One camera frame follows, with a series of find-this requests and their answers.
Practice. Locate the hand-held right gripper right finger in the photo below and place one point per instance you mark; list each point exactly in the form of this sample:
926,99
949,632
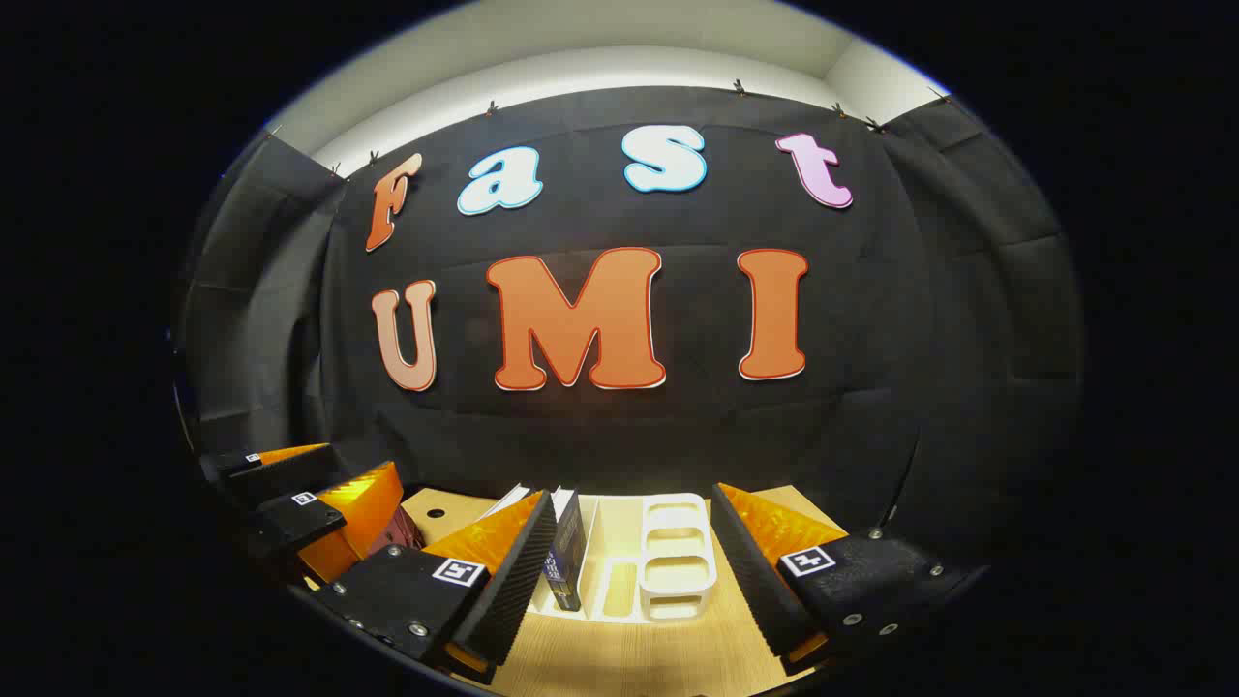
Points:
750,581

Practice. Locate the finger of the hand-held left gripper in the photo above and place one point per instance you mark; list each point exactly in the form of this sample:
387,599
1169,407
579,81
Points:
281,472
290,523

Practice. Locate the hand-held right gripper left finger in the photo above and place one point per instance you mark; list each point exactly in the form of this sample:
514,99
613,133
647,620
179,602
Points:
513,590

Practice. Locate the blue cover book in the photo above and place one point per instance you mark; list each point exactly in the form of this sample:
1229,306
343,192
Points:
566,557

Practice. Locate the white bookshelf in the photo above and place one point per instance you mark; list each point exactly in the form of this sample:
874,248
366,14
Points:
678,561

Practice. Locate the portrait cover book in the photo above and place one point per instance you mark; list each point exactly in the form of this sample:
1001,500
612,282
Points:
505,501

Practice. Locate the dark red schoolbag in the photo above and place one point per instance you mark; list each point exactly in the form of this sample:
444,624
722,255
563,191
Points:
402,534

